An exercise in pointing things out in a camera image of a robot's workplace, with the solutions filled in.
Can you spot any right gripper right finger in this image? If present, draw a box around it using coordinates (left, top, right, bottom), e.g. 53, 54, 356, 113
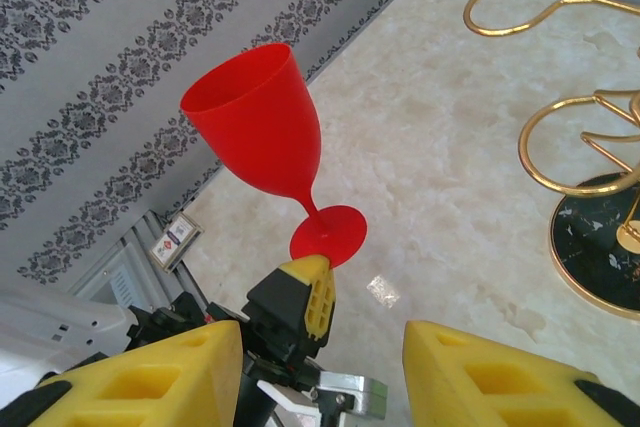
403, 320, 640, 427

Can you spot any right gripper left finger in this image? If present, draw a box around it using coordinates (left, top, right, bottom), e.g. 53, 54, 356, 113
9, 319, 245, 427

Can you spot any red plastic wine glass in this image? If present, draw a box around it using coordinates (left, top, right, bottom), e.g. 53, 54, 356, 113
179, 42, 369, 269

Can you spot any small clear plastic wrapper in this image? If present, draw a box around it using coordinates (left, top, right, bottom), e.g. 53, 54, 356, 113
366, 276, 401, 308

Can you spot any small card box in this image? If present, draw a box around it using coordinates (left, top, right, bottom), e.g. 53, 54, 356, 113
149, 211, 206, 276

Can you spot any gold wire wine glass rack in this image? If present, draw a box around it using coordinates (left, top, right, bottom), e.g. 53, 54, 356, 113
463, 0, 640, 319

